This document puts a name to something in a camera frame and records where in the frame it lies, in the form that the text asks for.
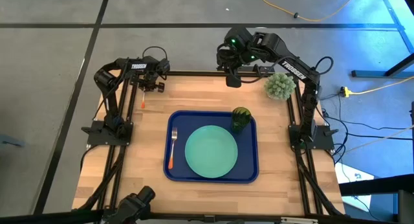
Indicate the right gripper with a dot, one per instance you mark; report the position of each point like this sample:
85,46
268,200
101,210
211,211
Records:
228,60

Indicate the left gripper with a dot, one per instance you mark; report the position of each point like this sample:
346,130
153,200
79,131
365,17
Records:
150,77

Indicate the green translucent cup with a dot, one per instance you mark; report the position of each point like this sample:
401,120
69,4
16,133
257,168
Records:
241,118

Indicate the teal round plate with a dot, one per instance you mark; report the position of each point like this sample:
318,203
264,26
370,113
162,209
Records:
211,151

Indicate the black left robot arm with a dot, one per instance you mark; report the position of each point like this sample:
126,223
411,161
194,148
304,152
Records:
139,66

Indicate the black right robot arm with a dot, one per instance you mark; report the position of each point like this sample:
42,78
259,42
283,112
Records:
292,70

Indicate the blue plastic tray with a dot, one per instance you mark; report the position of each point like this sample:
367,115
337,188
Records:
249,162

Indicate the green artificial succulent plant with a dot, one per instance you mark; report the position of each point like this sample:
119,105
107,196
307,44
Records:
279,86

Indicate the white sheet with blue logo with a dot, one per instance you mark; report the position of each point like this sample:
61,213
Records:
352,178

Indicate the black rig crossbar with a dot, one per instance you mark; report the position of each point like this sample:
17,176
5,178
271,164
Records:
48,217

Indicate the black beam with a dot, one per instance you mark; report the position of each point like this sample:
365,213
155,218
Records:
381,184

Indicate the black aluminium table frame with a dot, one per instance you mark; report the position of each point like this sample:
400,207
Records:
194,73

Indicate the black camera with lens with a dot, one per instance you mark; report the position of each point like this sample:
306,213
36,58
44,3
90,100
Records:
136,201

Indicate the black metal stand frame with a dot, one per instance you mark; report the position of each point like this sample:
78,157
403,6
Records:
372,74

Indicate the silver metal bracket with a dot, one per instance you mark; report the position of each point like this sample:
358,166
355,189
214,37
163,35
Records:
297,220

